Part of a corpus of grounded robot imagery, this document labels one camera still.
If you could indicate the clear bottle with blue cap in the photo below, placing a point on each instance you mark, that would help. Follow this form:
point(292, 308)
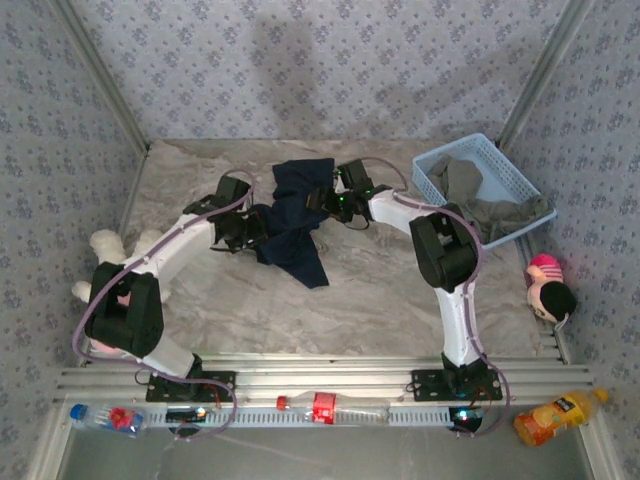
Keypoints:
point(107, 418)

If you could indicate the light blue plastic basket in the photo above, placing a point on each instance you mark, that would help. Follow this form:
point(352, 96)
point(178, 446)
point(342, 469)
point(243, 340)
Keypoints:
point(500, 165)

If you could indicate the orange juice bottle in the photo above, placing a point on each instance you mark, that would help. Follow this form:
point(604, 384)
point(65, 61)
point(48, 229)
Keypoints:
point(555, 415)

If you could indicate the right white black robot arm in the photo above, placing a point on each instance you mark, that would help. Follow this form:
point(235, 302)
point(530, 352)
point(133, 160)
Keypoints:
point(456, 320)

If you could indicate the pink black plush doll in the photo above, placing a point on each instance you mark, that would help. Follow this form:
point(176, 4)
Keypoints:
point(552, 295)

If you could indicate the aluminium frame post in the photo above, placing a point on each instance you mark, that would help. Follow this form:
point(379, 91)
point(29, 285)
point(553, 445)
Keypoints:
point(107, 80)
point(542, 75)

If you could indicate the black control board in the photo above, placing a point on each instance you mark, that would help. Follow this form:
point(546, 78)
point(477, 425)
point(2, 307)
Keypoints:
point(185, 414)
point(465, 417)

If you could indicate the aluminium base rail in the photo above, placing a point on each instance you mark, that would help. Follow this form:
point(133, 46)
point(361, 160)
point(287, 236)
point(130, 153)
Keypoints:
point(325, 375)

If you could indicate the grey garment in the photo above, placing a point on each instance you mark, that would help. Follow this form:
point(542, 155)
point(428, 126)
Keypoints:
point(462, 177)

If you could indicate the navy blue garment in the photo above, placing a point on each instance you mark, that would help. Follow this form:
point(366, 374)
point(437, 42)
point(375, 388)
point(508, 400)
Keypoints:
point(290, 245)

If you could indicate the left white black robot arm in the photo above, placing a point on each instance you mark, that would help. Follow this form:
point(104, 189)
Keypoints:
point(172, 244)

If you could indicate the white plush toy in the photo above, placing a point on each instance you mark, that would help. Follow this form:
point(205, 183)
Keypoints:
point(107, 245)

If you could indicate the clear bottle with red label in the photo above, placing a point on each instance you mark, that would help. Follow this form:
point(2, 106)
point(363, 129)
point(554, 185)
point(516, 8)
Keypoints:
point(324, 407)

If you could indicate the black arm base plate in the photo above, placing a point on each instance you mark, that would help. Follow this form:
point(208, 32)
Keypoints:
point(430, 385)
point(220, 387)

